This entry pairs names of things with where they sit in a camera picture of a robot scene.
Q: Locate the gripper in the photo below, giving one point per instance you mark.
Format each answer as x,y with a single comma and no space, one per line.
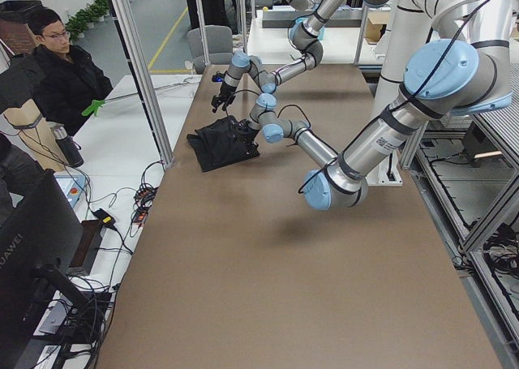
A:
246,133
224,92

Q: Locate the black t-shirt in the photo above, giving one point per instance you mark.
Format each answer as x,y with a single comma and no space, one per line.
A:
215,145

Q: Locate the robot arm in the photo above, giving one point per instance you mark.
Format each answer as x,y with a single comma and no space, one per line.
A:
303,35
446,57

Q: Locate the grey office chair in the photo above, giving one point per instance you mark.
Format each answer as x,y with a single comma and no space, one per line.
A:
220,46

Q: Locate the seated man in black jacket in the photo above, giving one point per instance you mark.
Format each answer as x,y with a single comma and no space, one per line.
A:
72,80

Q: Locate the black thermos bottle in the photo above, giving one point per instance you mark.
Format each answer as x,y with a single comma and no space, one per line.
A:
67,146

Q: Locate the teach pendant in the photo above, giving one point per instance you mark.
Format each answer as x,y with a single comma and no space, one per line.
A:
72,185

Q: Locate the black computer monitor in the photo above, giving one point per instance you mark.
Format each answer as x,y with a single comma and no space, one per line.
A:
38,242

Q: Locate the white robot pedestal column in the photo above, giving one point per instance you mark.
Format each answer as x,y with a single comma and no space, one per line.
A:
407,31

